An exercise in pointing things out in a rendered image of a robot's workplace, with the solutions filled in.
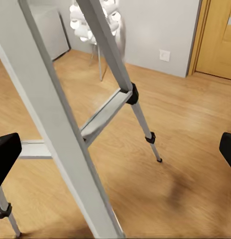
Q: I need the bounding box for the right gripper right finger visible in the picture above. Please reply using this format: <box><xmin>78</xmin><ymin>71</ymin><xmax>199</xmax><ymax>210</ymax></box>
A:
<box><xmin>219</xmin><ymin>132</ymin><xmax>231</xmax><ymax>167</ymax></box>

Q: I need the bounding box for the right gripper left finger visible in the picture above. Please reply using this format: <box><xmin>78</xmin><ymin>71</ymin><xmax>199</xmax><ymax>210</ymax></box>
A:
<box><xmin>0</xmin><ymin>132</ymin><xmax>22</xmax><ymax>185</ymax></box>

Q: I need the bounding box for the camera tripod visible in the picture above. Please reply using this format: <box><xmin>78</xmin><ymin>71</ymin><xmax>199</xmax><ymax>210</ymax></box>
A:
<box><xmin>0</xmin><ymin>0</ymin><xmax>162</xmax><ymax>239</ymax></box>

